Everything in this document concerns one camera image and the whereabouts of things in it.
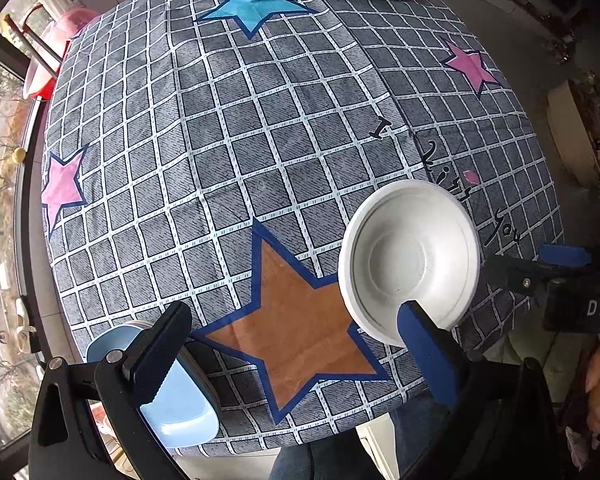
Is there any grey checkered star tablecloth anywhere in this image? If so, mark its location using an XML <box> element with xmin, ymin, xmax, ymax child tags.
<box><xmin>40</xmin><ymin>0</ymin><xmax>566</xmax><ymax>458</ymax></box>

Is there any light blue plate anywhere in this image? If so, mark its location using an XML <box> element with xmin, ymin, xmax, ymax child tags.
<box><xmin>86</xmin><ymin>321</ymin><xmax>220</xmax><ymax>450</ymax></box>

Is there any black window frame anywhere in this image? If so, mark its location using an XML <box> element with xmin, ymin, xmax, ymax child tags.
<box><xmin>0</xmin><ymin>13</ymin><xmax>42</xmax><ymax>479</ymax></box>

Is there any red plastic basin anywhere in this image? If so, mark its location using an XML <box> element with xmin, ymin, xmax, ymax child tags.
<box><xmin>22</xmin><ymin>6</ymin><xmax>99</xmax><ymax>100</ymax></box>

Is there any person's blue jeans leg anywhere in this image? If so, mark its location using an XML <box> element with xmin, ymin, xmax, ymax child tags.
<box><xmin>270</xmin><ymin>391</ymin><xmax>450</xmax><ymax>480</ymax></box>

